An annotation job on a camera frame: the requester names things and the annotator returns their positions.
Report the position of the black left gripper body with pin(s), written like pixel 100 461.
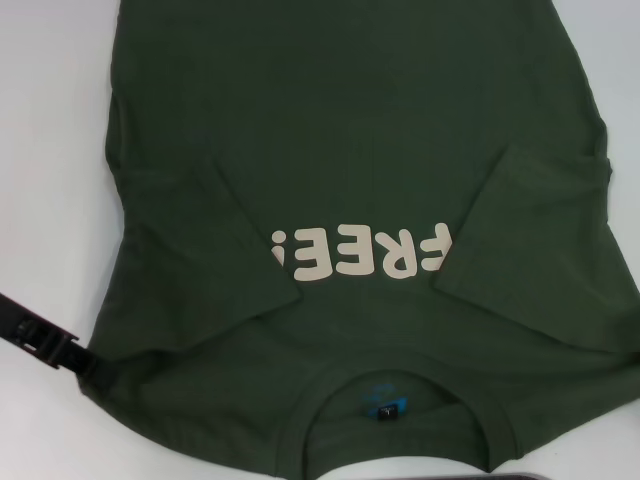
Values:
pixel 11 310

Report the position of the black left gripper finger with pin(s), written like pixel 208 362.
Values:
pixel 55 347

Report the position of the dark green FREE t-shirt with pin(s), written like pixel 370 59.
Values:
pixel 360 150

